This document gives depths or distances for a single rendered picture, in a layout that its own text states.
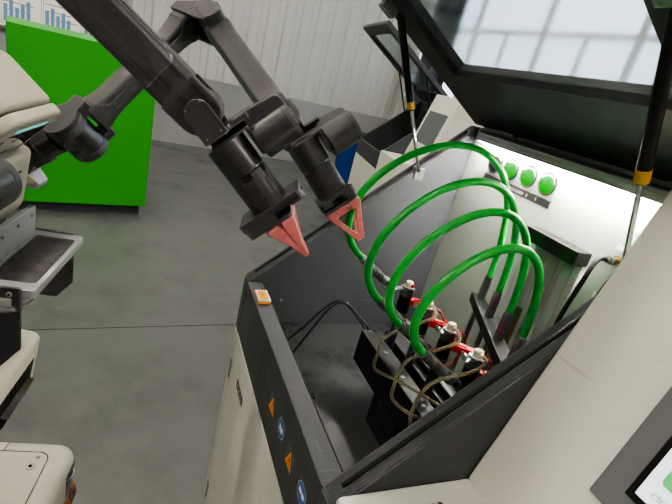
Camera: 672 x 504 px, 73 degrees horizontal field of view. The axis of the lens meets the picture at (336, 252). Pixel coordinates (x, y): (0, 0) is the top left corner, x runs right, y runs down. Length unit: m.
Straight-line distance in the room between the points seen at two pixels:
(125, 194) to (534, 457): 3.81
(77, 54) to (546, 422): 3.69
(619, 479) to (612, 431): 0.05
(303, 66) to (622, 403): 7.32
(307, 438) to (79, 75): 3.46
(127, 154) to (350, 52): 4.80
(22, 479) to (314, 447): 1.03
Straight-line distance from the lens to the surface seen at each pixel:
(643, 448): 0.65
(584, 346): 0.70
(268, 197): 0.65
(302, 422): 0.81
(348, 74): 8.03
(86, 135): 1.10
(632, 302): 0.68
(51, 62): 3.91
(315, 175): 0.81
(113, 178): 4.12
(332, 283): 1.27
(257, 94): 0.93
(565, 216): 1.06
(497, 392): 0.70
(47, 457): 1.68
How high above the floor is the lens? 1.48
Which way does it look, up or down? 21 degrees down
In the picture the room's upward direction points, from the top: 15 degrees clockwise
